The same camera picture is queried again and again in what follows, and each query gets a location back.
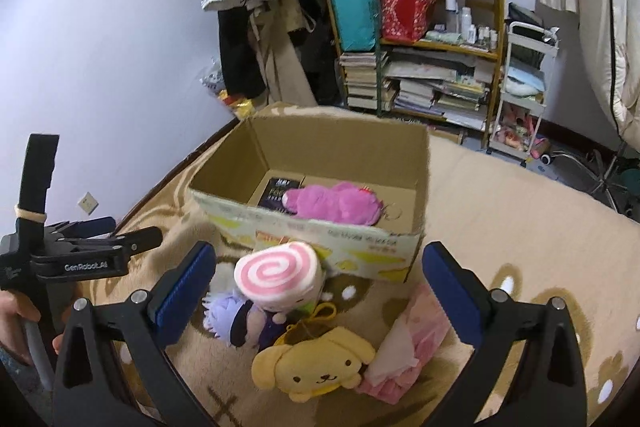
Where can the teal bag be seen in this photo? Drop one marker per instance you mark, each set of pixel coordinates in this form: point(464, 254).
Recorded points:
point(352, 22)

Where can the black metal stand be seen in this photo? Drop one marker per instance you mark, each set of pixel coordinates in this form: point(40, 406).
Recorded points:
point(607, 177)

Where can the person's left hand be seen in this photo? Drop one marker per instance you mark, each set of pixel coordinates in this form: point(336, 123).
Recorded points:
point(17, 322)

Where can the pile of books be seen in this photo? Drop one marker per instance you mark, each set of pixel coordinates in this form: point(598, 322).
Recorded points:
point(425, 92)

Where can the beige trench coat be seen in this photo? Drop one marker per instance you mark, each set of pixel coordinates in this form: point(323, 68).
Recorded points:
point(287, 62)

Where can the pink fabric plush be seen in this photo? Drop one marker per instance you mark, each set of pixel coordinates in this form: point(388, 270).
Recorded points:
point(415, 332)

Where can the beige printed blanket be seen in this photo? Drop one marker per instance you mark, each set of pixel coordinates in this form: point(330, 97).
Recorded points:
point(500, 217)

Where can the white softbox light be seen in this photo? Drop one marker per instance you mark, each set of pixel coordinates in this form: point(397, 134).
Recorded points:
point(622, 47)

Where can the cardboard box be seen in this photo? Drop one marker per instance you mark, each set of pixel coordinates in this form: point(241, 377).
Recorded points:
point(350, 142)

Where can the purple-haired plush doll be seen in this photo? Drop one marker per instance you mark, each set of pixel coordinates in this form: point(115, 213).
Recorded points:
point(226, 312)

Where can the dark small box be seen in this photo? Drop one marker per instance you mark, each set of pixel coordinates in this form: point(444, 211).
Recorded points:
point(272, 194)

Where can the black hanging coat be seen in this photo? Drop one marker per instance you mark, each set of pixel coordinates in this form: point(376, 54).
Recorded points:
point(240, 52)

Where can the red gift bag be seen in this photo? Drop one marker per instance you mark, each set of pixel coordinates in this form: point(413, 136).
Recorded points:
point(405, 12)

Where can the white trolley cart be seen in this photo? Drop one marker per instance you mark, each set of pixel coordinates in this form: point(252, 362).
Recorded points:
point(522, 82)

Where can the pink plush toy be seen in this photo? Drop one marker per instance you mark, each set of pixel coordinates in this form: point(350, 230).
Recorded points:
point(330, 203)

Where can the wall socket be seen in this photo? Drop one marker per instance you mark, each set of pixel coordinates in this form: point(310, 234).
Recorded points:
point(88, 203)

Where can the red yellow packet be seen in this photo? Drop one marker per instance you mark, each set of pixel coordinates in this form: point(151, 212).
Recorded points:
point(239, 104)

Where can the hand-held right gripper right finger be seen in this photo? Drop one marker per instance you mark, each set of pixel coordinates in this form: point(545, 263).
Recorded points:
point(450, 292)

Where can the group of cosmetic bottles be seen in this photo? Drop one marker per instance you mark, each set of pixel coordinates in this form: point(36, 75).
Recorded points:
point(467, 29)

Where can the yellow dog plush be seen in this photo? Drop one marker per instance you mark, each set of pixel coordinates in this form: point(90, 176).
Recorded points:
point(312, 362)

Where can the pink swirl roll plush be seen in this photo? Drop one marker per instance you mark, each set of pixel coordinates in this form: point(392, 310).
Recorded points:
point(275, 272)

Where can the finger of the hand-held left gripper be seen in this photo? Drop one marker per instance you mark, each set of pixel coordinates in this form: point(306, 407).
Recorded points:
point(142, 239)
point(92, 225)

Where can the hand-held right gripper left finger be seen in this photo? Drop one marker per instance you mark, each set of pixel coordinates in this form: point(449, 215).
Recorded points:
point(184, 289)

